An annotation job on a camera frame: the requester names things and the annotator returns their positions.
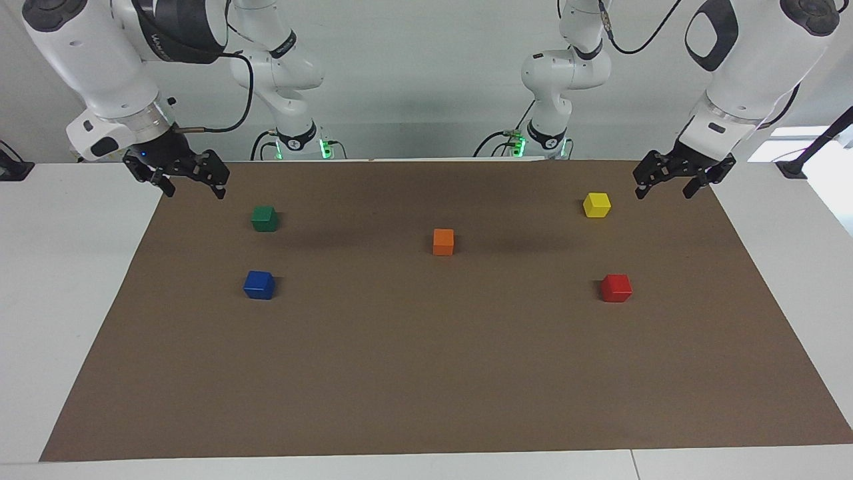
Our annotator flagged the black table clamp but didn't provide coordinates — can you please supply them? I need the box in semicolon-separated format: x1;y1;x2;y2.
0;140;35;182

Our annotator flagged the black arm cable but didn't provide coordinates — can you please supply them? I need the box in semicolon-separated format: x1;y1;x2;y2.
596;0;800;131
179;52;256;134

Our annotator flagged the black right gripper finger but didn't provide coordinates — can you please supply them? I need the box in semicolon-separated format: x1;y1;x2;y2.
123;155;176;198
195;149;231;199

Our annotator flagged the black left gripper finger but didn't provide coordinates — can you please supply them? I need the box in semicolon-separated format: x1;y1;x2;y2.
633;152;674;199
683;156;736;199

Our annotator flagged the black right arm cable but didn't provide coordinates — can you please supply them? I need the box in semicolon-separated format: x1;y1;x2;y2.
179;52;256;134

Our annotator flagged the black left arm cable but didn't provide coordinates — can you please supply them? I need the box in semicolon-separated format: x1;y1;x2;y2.
596;0;800;131

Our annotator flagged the blue block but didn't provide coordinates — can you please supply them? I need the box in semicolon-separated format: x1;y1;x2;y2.
243;270;276;300

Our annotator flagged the red block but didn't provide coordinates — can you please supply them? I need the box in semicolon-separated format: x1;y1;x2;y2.
600;273;632;303

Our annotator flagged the black base cable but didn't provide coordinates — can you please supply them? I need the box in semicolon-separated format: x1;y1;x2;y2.
473;100;528;159
251;129;278;161

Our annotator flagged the brown table mat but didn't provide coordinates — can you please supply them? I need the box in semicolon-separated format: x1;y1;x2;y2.
39;159;853;462

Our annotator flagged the black slanted stand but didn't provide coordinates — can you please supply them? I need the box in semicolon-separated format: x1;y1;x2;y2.
776;107;853;179

